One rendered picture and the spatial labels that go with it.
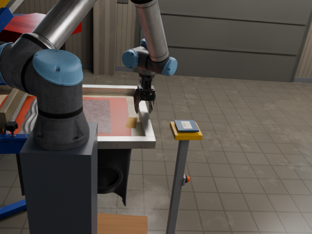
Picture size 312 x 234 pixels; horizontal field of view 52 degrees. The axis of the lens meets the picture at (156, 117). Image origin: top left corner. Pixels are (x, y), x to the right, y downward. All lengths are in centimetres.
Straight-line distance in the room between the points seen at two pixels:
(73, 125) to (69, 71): 15
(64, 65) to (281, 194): 237
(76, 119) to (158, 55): 48
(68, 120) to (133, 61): 53
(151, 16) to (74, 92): 42
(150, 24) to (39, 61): 45
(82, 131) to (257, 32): 437
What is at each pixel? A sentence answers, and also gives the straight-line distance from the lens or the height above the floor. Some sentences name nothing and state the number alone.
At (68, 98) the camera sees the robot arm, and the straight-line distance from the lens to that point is 83.
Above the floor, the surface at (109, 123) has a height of 96.
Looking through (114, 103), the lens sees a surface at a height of 96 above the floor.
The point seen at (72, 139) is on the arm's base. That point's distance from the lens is 87.
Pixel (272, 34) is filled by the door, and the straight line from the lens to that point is 516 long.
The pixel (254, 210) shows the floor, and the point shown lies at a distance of 265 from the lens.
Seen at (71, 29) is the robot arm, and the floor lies 146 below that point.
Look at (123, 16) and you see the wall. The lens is 475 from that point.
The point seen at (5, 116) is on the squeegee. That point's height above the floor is 104.
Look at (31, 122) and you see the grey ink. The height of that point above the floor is 96.
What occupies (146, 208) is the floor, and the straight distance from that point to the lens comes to 245.
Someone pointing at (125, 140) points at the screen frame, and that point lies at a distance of 131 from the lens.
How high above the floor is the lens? 169
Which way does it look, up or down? 27 degrees down
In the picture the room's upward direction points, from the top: 6 degrees clockwise
